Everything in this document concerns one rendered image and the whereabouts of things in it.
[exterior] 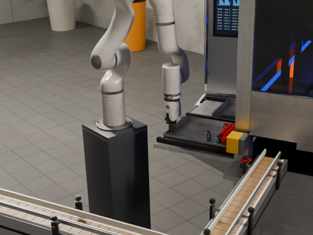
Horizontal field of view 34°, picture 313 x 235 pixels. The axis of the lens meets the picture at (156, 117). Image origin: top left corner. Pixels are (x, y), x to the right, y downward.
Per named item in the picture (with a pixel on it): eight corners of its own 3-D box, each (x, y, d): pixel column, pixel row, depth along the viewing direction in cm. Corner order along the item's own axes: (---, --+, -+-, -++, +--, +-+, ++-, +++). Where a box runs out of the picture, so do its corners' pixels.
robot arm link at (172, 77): (170, 87, 248) (159, 93, 241) (169, 60, 243) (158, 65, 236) (185, 90, 244) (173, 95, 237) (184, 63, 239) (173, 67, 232)
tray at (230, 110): (289, 112, 276) (289, 106, 275) (276, 129, 255) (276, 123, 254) (228, 103, 291) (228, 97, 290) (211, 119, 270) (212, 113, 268)
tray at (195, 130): (249, 132, 253) (249, 125, 252) (231, 153, 232) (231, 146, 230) (186, 121, 268) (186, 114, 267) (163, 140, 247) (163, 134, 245)
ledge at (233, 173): (264, 171, 219) (264, 167, 219) (255, 185, 209) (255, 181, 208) (233, 165, 226) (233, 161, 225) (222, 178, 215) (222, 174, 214)
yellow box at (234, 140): (247, 148, 218) (248, 133, 215) (242, 155, 212) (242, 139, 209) (230, 145, 221) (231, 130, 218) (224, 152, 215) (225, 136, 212)
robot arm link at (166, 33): (171, 17, 243) (178, 80, 252) (150, 24, 231) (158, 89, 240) (187, 17, 238) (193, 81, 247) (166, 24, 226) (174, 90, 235)
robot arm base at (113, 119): (89, 123, 273) (86, 90, 266) (118, 114, 284) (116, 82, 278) (109, 134, 260) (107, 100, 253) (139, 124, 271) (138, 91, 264)
